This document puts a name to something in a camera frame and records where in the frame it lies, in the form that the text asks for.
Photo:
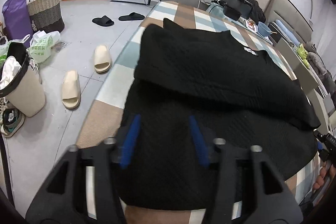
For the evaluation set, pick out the black slipper left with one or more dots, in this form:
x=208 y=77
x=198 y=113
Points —
x=104 y=21

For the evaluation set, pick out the green white plastic bag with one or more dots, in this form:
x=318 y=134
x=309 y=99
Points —
x=41 y=44

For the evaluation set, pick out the purple bag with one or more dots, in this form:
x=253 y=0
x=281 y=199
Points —
x=17 y=19

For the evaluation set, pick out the beige bedside table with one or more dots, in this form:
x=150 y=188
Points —
x=306 y=77

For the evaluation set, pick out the woven laundry basket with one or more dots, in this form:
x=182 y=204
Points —
x=45 y=15

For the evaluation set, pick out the beige trash bin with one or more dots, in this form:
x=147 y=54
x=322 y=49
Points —
x=24 y=91

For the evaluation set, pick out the checkered bed cover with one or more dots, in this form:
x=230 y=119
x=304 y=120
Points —
x=245 y=174

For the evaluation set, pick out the beige slipper near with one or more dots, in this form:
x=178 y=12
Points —
x=71 y=90

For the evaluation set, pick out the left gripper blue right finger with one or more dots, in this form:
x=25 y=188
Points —
x=199 y=142

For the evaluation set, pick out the black slipper right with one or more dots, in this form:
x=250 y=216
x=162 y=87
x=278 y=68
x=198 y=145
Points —
x=133 y=16

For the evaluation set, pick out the beige slipper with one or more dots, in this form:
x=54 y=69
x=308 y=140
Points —
x=102 y=59
x=71 y=90

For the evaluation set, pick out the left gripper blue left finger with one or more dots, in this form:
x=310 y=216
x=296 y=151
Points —
x=130 y=141

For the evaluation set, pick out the sneaker on floor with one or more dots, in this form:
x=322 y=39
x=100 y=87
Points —
x=12 y=121

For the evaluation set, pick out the black slipper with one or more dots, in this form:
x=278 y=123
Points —
x=133 y=16
x=104 y=21

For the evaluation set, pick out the person's right hand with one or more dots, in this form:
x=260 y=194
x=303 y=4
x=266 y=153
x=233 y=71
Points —
x=319 y=182

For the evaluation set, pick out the black box on bed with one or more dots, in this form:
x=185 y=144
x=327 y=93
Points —
x=235 y=9

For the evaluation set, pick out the black knit shirt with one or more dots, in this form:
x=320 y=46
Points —
x=235 y=93

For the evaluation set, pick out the blue bowl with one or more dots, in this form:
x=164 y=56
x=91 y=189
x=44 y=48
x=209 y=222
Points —
x=263 y=29

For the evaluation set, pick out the beige slipper far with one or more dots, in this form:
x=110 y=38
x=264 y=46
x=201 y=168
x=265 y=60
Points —
x=102 y=59

